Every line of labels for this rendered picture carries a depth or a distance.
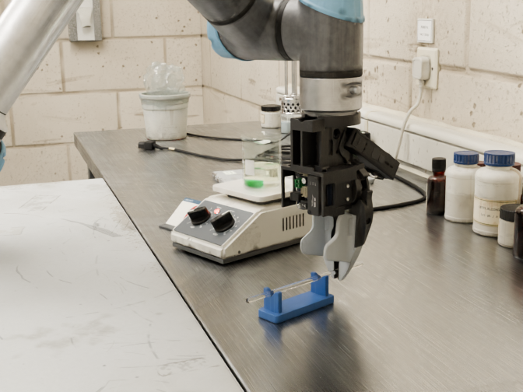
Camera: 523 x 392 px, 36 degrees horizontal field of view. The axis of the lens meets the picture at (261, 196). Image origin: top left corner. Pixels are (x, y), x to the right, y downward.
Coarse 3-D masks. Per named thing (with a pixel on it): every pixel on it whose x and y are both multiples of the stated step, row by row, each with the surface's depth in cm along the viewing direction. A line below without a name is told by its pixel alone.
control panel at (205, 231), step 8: (208, 208) 125; (216, 208) 124; (224, 208) 123; (232, 208) 122; (240, 216) 119; (248, 216) 118; (184, 224) 124; (192, 224) 123; (208, 224) 121; (240, 224) 118; (184, 232) 122; (192, 232) 121; (200, 232) 120; (208, 232) 120; (216, 232) 119; (224, 232) 118; (232, 232) 117; (208, 240) 118; (216, 240) 117; (224, 240) 116
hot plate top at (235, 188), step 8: (216, 184) 128; (224, 184) 127; (232, 184) 127; (240, 184) 127; (288, 184) 127; (224, 192) 125; (232, 192) 124; (240, 192) 122; (248, 192) 122; (256, 192) 122; (264, 192) 122; (272, 192) 122; (280, 192) 122; (288, 192) 122; (256, 200) 120; (264, 200) 119
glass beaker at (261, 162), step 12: (252, 132) 127; (264, 132) 127; (252, 144) 121; (264, 144) 121; (276, 144) 122; (252, 156) 122; (264, 156) 121; (276, 156) 122; (252, 168) 122; (264, 168) 122; (276, 168) 123; (252, 180) 123; (264, 180) 122; (276, 180) 123
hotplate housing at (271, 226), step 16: (240, 208) 121; (256, 208) 120; (272, 208) 121; (288, 208) 122; (256, 224) 118; (272, 224) 121; (288, 224) 123; (304, 224) 125; (176, 240) 123; (192, 240) 120; (240, 240) 117; (256, 240) 119; (272, 240) 121; (288, 240) 124; (208, 256) 118; (224, 256) 116; (240, 256) 118
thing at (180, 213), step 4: (184, 204) 138; (188, 204) 138; (192, 204) 137; (196, 204) 137; (180, 208) 138; (184, 208) 138; (188, 208) 137; (192, 208) 136; (176, 212) 138; (180, 212) 137; (184, 212) 137; (172, 216) 138; (176, 216) 137; (180, 216) 137; (184, 216) 136; (172, 220) 137; (176, 220) 137; (180, 220) 136
